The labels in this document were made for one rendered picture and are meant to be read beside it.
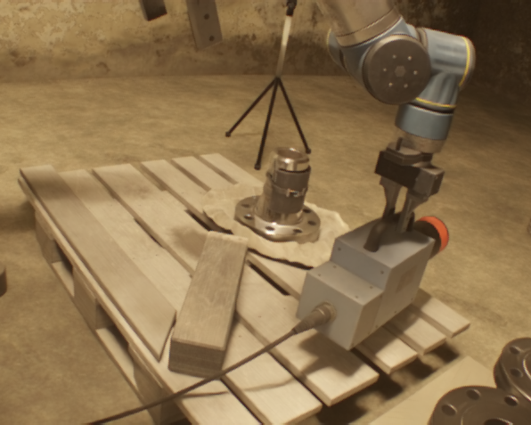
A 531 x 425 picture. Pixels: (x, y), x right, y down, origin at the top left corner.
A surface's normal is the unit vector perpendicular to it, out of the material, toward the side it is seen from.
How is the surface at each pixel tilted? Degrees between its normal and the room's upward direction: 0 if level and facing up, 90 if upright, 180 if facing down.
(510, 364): 0
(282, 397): 0
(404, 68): 90
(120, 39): 90
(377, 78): 93
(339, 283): 0
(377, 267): 90
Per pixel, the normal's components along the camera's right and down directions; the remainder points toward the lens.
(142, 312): 0.16, -0.89
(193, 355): -0.09, 0.42
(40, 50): 0.61, 0.43
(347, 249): -0.66, 0.22
